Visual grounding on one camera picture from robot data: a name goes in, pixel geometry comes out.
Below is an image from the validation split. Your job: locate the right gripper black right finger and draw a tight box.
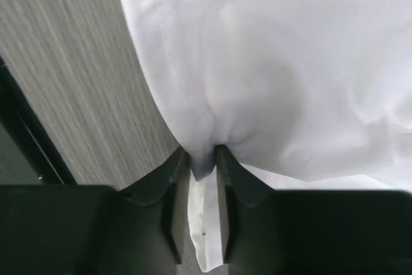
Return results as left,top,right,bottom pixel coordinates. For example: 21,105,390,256
214,146,411,274

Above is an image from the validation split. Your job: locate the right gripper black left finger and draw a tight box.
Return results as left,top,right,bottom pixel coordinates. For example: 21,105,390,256
1,148,190,274

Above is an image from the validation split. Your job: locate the white printed t shirt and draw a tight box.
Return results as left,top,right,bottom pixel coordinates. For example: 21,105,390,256
121,0,411,272

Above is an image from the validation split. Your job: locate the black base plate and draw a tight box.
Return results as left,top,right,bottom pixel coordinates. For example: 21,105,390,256
1,61,77,185

